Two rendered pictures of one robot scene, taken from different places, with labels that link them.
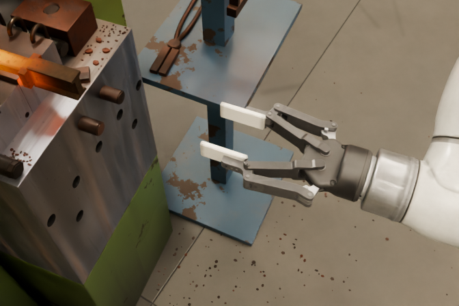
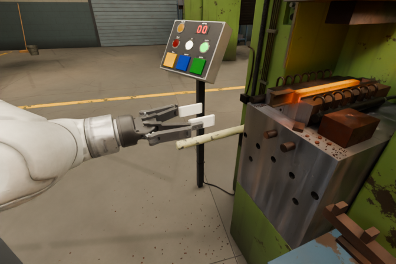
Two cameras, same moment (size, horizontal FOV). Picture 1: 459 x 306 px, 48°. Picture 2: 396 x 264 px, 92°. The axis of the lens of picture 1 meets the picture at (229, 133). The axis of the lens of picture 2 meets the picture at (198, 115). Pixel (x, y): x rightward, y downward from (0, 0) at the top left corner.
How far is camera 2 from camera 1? 0.91 m
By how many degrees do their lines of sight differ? 88
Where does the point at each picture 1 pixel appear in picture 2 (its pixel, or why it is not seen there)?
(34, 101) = (286, 111)
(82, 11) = (343, 124)
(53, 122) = (272, 115)
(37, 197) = (247, 118)
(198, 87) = (313, 254)
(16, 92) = not seen: hidden behind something
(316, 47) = not seen: outside the picture
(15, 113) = not seen: hidden behind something
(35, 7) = (353, 114)
